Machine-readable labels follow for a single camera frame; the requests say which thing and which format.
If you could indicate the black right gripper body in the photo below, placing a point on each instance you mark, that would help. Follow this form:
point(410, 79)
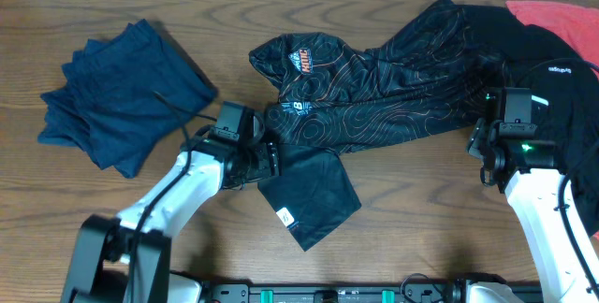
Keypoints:
point(479, 137)

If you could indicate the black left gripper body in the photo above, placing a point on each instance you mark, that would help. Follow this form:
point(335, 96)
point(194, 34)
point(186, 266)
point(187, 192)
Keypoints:
point(256, 165)

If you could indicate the black orange patterned jersey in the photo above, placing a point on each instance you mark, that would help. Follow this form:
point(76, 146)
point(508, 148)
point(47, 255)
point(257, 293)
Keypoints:
point(431, 77)

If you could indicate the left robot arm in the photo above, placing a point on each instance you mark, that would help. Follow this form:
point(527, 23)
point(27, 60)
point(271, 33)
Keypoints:
point(127, 258)

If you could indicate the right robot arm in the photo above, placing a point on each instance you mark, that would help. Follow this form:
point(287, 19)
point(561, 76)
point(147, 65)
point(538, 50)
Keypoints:
point(536, 184)

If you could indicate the plain black shirt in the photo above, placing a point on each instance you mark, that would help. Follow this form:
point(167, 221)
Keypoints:
point(535, 58)

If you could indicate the red cloth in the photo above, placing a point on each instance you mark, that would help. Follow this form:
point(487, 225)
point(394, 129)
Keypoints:
point(559, 29)

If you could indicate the folded navy blue shirt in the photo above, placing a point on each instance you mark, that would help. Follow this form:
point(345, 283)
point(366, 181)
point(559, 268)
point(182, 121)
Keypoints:
point(122, 96)

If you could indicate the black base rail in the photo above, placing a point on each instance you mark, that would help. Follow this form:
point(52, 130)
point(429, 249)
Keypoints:
point(417, 287)

